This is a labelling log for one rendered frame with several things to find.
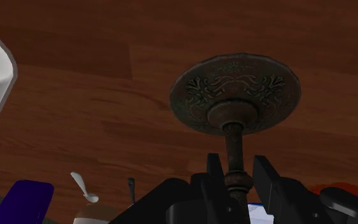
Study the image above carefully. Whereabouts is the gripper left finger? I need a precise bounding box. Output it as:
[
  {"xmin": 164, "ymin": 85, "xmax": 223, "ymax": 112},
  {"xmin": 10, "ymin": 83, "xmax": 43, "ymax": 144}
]
[{"xmin": 109, "ymin": 153, "xmax": 249, "ymax": 224}]

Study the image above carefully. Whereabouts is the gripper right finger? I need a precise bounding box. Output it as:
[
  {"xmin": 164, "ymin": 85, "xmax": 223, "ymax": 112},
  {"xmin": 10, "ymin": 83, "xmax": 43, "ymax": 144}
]
[{"xmin": 252, "ymin": 155, "xmax": 358, "ymax": 224}]

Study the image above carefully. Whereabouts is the white and blue box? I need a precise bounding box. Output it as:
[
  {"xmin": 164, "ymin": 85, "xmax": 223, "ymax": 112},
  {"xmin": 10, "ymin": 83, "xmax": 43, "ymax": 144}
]
[{"xmin": 247, "ymin": 202, "xmax": 275, "ymax": 224}]

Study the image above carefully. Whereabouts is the thin black utensil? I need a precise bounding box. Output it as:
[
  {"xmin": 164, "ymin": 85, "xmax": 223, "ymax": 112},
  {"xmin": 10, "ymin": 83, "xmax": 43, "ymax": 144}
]
[{"xmin": 127, "ymin": 177, "xmax": 135, "ymax": 204}]

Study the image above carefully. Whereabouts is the red round object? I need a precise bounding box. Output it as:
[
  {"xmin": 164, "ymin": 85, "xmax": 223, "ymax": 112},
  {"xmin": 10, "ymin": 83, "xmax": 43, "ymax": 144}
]
[{"xmin": 308, "ymin": 181, "xmax": 358, "ymax": 206}]

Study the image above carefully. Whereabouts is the brown and white cup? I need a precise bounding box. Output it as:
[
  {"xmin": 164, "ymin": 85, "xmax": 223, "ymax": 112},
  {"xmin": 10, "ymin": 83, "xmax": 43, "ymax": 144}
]
[{"xmin": 72, "ymin": 203, "xmax": 120, "ymax": 224}]

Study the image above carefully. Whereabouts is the white spoon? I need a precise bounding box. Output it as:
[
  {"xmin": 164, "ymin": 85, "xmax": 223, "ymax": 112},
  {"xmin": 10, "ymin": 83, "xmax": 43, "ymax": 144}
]
[{"xmin": 70, "ymin": 171, "xmax": 100, "ymax": 204}]

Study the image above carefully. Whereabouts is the dark bronze ornate candlestick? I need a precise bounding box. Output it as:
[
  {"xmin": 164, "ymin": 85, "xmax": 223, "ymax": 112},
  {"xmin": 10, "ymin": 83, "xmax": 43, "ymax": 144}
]
[{"xmin": 169, "ymin": 53, "xmax": 302, "ymax": 224}]

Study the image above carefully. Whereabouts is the dark blue flat box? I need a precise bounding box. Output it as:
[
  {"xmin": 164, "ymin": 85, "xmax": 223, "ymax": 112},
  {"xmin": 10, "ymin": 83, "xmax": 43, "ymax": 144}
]
[{"xmin": 0, "ymin": 179, "xmax": 55, "ymax": 224}]

